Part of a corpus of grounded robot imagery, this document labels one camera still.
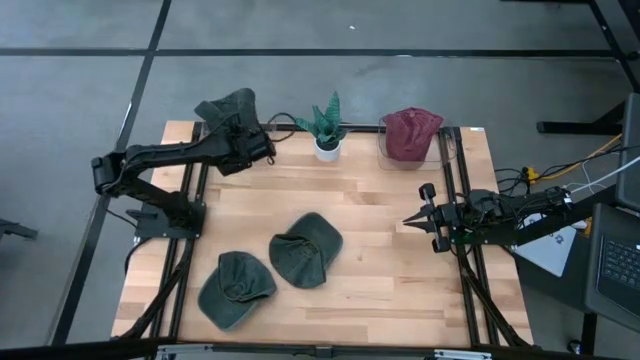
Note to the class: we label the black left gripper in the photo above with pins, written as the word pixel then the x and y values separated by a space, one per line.
pixel 245 147

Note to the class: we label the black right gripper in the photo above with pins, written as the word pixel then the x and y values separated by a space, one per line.
pixel 447 220

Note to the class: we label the dark green baseball cap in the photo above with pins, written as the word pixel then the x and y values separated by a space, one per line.
pixel 305 255
pixel 230 105
pixel 230 300

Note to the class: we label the dark red baseball cap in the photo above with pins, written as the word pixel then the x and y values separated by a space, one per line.
pixel 412 132

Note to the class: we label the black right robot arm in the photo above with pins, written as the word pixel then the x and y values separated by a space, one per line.
pixel 492 205

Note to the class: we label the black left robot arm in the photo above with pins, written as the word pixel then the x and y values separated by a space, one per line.
pixel 160 152

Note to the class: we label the clear plastic bin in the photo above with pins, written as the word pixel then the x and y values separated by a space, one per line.
pixel 442 157

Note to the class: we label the snake plant in white pot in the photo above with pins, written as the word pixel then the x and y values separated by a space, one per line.
pixel 327 150

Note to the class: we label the white box with sticker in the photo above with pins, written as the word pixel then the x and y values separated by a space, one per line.
pixel 550 250

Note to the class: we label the black desk beam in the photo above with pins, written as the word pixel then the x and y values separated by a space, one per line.
pixel 565 217

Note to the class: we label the black desk foot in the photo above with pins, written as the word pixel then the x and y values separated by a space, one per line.
pixel 575 127

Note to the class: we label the black laptop keyboard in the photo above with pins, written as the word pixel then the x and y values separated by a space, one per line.
pixel 620 265

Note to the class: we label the black monitor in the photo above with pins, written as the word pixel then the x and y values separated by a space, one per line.
pixel 630 165

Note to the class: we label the dark chair foot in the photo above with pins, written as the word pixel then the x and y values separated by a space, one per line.
pixel 17 230

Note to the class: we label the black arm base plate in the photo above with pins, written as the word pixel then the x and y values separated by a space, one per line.
pixel 150 231
pixel 500 240

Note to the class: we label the black frame rail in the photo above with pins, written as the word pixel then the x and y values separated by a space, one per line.
pixel 362 128
pixel 182 290
pixel 467 310
pixel 75 350

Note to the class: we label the silver metal bracket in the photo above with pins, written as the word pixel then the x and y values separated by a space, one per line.
pixel 462 355
pixel 185 349

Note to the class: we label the black desk post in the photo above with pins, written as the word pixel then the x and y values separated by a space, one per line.
pixel 590 330

